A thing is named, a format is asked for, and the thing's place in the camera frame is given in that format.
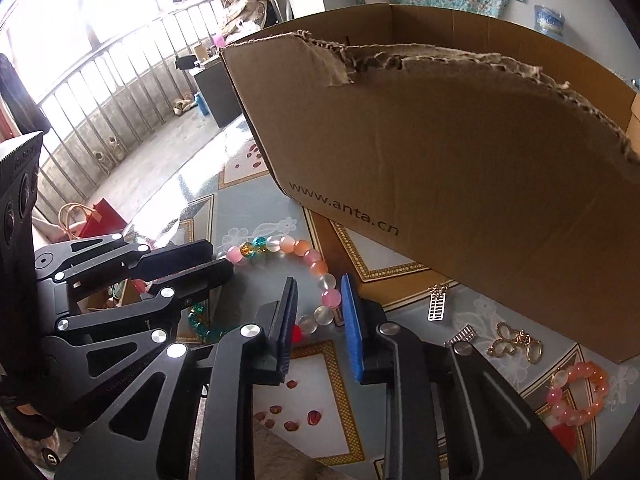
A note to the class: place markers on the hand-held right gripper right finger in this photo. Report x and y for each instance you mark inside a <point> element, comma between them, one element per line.
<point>352,332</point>

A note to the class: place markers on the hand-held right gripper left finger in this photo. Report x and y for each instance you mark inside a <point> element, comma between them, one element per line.
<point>287,330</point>

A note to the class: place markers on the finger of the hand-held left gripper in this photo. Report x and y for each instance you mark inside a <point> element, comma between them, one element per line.
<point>175,257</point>
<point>200,280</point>

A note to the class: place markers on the brown cardboard box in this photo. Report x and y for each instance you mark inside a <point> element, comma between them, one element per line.
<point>450,160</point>

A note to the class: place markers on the red gift bag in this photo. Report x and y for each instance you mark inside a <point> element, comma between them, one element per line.
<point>102,217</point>

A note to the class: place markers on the pomegranate printed tablecloth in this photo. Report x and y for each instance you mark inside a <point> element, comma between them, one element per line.
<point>235,200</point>

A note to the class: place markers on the beige shoes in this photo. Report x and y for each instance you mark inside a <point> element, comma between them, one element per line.
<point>110,149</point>
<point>182,104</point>

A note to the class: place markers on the black hanging coat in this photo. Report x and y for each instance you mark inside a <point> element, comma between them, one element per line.
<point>22,95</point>

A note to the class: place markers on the metal window railing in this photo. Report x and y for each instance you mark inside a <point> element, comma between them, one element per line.
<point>82,92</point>

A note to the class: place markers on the grey cabinet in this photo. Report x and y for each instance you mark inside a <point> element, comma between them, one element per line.
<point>217,95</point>

